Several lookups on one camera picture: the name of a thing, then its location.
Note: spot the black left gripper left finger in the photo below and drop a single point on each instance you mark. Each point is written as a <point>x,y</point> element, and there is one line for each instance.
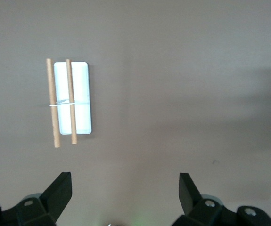
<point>55,197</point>

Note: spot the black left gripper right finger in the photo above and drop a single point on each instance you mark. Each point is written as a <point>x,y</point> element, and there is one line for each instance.
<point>191,197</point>

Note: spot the wooden towel rack rod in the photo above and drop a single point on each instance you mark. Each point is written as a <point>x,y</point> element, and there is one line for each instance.
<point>52,94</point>
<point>70,94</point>

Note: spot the white towel rack base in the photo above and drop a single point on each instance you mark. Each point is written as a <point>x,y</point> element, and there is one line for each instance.
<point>82,94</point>

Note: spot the brown table cover sheet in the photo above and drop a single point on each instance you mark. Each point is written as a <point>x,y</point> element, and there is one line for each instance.
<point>173,70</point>

